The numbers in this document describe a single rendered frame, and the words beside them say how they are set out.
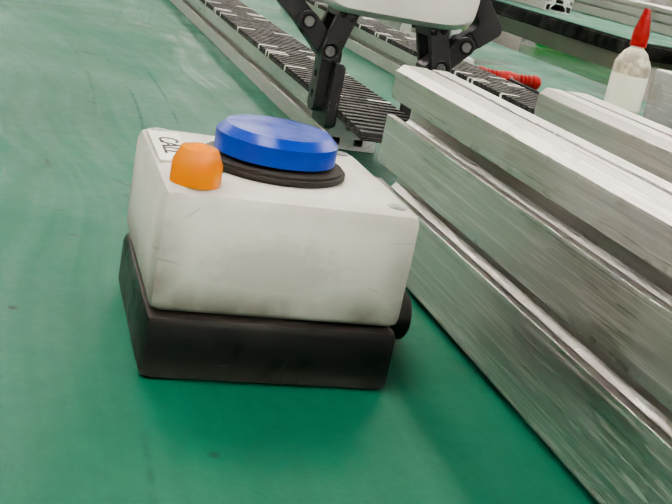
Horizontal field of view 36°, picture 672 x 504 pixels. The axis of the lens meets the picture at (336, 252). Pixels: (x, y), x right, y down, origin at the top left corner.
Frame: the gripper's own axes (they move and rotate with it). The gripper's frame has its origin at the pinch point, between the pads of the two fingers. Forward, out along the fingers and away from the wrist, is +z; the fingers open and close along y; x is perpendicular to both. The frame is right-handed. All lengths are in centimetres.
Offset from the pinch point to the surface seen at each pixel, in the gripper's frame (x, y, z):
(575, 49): -229, -142, 12
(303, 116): -7.5, 2.0, 2.9
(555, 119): 18.9, -2.2, -3.4
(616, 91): -32.2, -36.9, 0.6
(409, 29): -76, -30, 2
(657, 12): -250, -180, -3
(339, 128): -3.2, 0.7, 2.6
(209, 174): 32.5, 15.8, -2.5
